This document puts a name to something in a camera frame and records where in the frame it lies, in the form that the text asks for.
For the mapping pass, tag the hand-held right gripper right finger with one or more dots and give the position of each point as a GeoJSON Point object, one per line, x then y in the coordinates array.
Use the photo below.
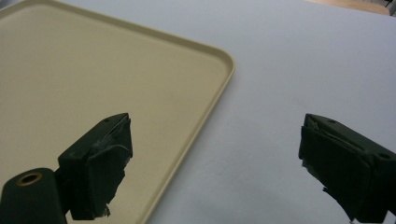
{"type": "Point", "coordinates": [345, 161]}

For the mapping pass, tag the beige plastic tray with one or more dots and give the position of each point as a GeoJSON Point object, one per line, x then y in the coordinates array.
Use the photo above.
{"type": "Point", "coordinates": [93, 68]}

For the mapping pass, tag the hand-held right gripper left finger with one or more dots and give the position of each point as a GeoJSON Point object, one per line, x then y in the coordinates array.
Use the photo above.
{"type": "Point", "coordinates": [93, 161]}

